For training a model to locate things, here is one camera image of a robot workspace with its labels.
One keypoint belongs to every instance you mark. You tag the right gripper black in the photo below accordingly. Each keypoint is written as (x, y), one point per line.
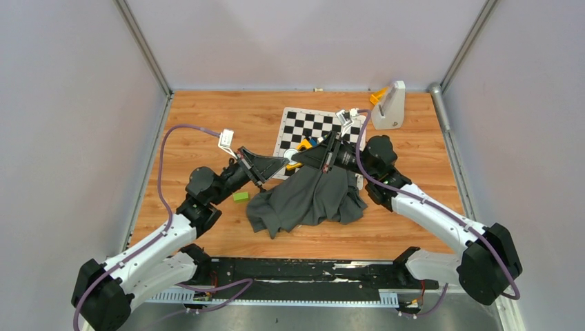
(320, 157)

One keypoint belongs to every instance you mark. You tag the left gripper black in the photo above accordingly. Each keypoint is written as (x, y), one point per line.
(266, 167)

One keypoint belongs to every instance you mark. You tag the grey t-shirt garment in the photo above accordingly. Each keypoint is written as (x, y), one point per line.
(309, 197)

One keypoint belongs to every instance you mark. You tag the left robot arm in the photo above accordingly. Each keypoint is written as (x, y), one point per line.
(164, 233)

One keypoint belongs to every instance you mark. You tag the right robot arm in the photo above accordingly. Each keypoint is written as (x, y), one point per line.
(484, 261)

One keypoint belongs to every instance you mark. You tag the colourful stacked block tower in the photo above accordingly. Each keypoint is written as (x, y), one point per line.
(314, 141)

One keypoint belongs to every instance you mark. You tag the yellow triangle block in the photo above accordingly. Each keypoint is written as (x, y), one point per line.
(304, 145)

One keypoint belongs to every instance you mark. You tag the black white checkerboard mat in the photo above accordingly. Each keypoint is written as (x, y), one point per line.
(297, 124)

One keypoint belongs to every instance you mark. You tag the green rectangular block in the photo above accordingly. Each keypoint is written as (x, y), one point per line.
(241, 197)

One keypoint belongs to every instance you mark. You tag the orange clip behind stand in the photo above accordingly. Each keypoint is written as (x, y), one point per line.
(375, 97)

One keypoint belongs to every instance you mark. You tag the white wedge stand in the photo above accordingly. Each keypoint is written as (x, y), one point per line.
(389, 113)

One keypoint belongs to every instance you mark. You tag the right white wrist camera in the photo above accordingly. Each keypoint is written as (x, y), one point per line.
(346, 119)

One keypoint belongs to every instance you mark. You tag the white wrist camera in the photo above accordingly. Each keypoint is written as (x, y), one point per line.
(225, 140)
(346, 119)

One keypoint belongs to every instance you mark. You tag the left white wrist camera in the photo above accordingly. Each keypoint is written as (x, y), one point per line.
(225, 140)

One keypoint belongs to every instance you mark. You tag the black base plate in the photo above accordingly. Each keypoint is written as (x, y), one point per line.
(307, 279)

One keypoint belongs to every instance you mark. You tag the aluminium frame rail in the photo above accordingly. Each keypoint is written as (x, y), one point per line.
(203, 299)

